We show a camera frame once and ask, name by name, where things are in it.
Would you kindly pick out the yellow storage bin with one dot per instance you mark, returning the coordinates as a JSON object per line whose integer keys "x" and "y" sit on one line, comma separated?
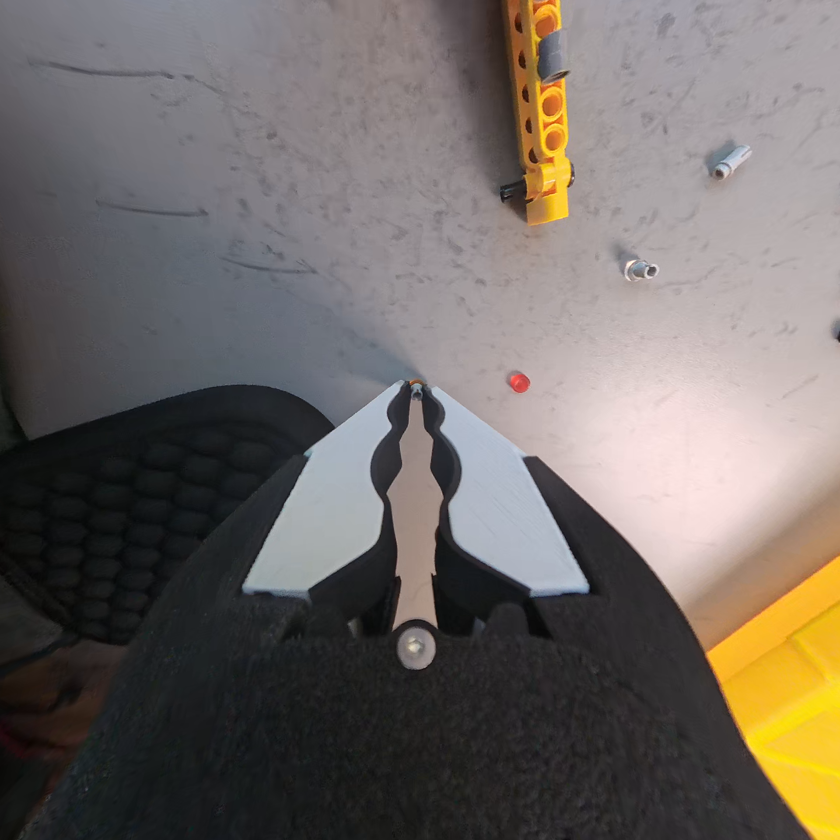
{"x": 800, "y": 722}

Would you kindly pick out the grey lego pin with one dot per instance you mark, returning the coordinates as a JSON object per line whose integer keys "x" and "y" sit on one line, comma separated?
{"x": 730, "y": 161}

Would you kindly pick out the black padded armrest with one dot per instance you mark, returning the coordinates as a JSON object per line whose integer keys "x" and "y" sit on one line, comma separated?
{"x": 98, "y": 499}

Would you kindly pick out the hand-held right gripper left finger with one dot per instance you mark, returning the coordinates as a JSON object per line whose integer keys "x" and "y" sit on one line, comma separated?
{"x": 328, "y": 512}

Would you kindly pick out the red round lego stud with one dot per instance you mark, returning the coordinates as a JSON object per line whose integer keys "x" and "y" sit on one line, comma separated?
{"x": 518, "y": 382}

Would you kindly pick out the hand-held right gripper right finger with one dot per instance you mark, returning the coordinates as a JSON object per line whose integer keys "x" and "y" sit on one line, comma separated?
{"x": 505, "y": 518}

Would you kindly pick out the clear stud with grey pin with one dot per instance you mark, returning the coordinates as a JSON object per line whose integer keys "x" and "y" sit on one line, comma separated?
{"x": 640, "y": 270}

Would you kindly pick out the yellow lego beam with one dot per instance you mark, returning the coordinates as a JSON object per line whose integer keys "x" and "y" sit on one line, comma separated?
{"x": 554, "y": 203}

